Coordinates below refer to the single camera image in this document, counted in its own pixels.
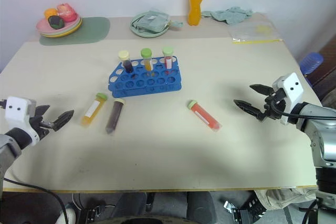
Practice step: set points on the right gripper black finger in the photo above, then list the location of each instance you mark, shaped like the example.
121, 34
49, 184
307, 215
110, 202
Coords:
263, 89
249, 108

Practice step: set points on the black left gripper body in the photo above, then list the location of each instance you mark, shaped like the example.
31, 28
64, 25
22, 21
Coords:
39, 127

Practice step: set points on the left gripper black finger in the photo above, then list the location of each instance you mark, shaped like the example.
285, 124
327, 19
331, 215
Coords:
63, 120
42, 110

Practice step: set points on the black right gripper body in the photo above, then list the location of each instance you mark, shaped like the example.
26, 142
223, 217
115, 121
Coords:
273, 108

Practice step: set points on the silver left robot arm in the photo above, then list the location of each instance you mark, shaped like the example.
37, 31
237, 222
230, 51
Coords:
11, 140

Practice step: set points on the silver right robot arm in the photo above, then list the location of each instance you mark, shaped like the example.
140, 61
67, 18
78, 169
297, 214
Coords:
323, 134

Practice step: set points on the green-capped orange liquid tube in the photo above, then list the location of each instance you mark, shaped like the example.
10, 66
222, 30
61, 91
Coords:
92, 112

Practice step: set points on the green-capped red liquid tube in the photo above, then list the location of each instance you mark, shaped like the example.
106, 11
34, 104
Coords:
204, 116
168, 60

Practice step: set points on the cream-capped purple liquid tube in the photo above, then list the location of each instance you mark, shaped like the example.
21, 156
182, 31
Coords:
114, 116

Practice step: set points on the yellow-capped dark liquid tube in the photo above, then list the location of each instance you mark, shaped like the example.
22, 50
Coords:
127, 65

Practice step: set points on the blue test tube rack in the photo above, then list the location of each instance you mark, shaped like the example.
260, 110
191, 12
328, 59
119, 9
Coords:
157, 83

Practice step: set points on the green-capped yellow liquid tube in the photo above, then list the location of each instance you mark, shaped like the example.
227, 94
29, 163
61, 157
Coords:
147, 61

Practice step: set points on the blue ribbed plastic stool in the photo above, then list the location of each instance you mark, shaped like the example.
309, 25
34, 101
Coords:
311, 62

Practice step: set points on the clear zip plastic bag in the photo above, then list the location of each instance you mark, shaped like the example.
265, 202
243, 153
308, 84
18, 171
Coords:
249, 35

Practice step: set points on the crumpled green cloth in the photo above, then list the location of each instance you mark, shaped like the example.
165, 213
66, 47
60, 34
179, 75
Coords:
231, 15

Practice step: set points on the pink plate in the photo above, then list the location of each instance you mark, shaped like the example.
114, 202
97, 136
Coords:
42, 26

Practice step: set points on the yellow plate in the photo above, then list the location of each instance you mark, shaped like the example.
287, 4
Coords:
72, 32

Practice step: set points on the dark toy mangosteen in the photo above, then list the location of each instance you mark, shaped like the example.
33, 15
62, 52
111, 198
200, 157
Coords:
55, 22

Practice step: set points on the beige cloth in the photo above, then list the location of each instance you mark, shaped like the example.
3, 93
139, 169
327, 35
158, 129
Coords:
283, 197

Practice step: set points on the light green plate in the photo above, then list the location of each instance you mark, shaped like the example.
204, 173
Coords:
74, 26

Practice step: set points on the white shoe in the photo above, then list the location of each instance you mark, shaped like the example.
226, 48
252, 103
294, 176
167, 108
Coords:
68, 213

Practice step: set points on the green placemat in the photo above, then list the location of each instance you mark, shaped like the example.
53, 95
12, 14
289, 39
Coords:
94, 30

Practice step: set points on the orange toy fruit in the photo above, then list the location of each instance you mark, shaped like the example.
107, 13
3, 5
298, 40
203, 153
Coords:
50, 12

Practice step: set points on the pink toy peach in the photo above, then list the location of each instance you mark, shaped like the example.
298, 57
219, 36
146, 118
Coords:
67, 11

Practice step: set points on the dark grey rounded shape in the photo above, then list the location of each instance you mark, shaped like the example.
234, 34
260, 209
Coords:
199, 207

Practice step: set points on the pale green plate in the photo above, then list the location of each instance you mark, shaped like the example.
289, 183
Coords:
141, 33

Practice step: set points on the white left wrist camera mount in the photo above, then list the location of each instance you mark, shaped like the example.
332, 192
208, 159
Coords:
18, 110

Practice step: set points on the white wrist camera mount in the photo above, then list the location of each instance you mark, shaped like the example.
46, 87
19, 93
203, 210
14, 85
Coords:
292, 87
18, 110

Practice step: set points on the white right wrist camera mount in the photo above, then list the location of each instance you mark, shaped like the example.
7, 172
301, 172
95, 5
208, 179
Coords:
292, 87

